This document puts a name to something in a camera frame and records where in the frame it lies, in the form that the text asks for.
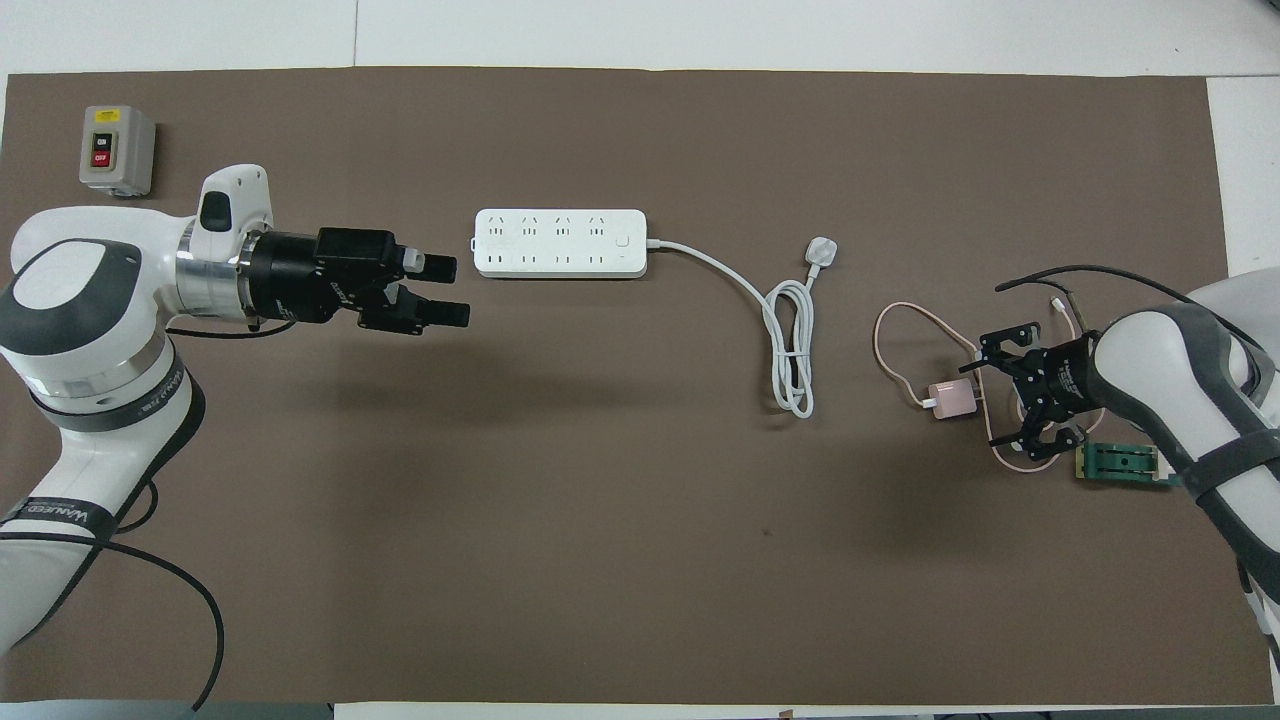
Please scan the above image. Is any pink charger adapter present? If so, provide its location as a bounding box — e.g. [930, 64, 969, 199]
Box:
[921, 377, 982, 420]

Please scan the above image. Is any white power strip cord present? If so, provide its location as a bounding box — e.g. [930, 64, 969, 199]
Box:
[645, 234, 839, 420]

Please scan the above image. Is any brown table mat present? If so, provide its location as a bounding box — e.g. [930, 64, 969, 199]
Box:
[0, 67, 1277, 707]

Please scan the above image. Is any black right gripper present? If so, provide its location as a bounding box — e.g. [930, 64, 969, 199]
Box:
[979, 321, 1102, 462]

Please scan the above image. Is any white power strip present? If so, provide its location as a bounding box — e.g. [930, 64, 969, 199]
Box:
[471, 206, 650, 281]

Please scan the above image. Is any grey push-button switch box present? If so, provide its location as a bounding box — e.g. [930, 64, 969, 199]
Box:
[78, 104, 158, 198]

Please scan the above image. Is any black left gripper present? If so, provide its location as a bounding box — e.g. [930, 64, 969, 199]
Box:
[247, 227, 472, 337]

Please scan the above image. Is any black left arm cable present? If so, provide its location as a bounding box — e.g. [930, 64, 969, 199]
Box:
[0, 320, 293, 714]

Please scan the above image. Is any green knife switch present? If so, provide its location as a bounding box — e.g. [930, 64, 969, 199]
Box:
[1074, 439, 1177, 490]

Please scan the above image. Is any pink charging cable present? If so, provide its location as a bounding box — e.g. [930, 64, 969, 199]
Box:
[872, 294, 1107, 474]

